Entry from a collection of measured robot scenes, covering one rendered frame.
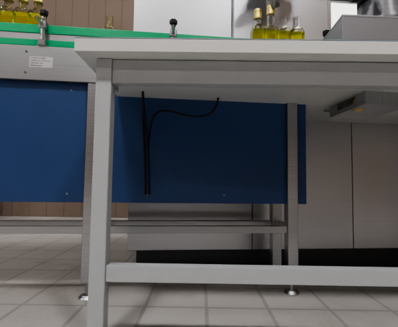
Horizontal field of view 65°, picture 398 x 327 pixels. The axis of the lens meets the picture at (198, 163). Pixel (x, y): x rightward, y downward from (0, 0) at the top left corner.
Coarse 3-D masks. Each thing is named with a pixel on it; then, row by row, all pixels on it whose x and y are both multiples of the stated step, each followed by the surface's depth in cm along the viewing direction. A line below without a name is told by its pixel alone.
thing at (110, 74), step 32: (96, 64) 78; (128, 64) 79; (160, 64) 79; (192, 64) 79; (224, 64) 79; (256, 64) 79; (288, 64) 78; (320, 64) 78; (352, 64) 78; (384, 64) 78; (96, 96) 78; (96, 128) 77; (96, 160) 77; (96, 192) 76; (96, 224) 76; (96, 256) 75; (96, 288) 75; (96, 320) 74
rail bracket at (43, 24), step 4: (40, 12) 109; (44, 12) 110; (48, 12) 111; (36, 16) 105; (44, 16) 110; (40, 20) 107; (44, 20) 110; (40, 24) 108; (44, 24) 109; (40, 28) 110; (44, 28) 110; (40, 32) 110; (44, 32) 110; (40, 36) 110; (44, 36) 110; (40, 40) 109; (44, 40) 109; (40, 44) 109; (44, 44) 109
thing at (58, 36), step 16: (0, 32) 110; (16, 32) 111; (32, 32) 111; (48, 32) 112; (64, 32) 112; (80, 32) 113; (96, 32) 114; (112, 32) 114; (128, 32) 115; (144, 32) 116; (160, 32) 116
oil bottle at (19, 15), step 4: (20, 0) 123; (24, 0) 124; (28, 0) 125; (20, 4) 123; (24, 4) 124; (28, 4) 126; (16, 8) 122; (20, 8) 122; (24, 8) 122; (16, 12) 122; (20, 12) 122; (24, 12) 122; (12, 16) 122; (16, 16) 122; (20, 16) 122; (24, 16) 122; (12, 20) 121; (16, 20) 121; (20, 20) 122; (24, 20) 122
